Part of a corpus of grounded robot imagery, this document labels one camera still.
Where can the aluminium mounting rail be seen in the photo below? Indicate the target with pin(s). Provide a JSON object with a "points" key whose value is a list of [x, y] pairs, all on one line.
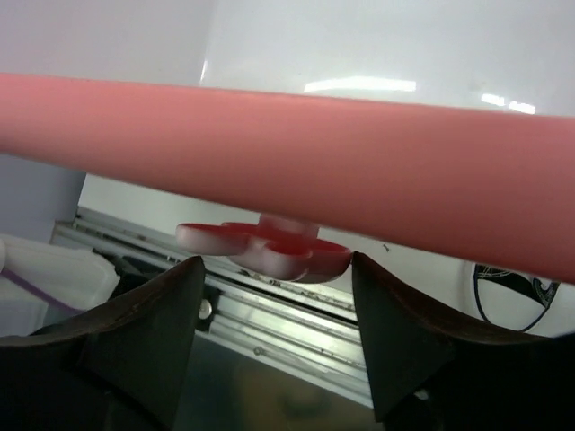
{"points": [[309, 331]]}

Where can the bunny knob drawer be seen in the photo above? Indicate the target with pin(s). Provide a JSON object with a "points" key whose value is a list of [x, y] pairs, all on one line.
{"points": [[275, 247]]}

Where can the white plastic shoe cabinet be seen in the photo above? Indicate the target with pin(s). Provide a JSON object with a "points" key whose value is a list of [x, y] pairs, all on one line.
{"points": [[495, 55]]}

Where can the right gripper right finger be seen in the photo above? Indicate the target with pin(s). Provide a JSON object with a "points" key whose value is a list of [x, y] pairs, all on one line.
{"points": [[431, 367]]}

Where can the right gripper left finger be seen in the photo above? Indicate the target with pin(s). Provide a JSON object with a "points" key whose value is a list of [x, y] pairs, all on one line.
{"points": [[119, 366]]}

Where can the black sneaker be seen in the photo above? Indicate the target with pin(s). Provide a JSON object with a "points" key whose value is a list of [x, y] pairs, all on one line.
{"points": [[508, 299]]}

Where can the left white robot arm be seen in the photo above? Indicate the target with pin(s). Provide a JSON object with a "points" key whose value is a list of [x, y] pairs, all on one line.
{"points": [[42, 284]]}

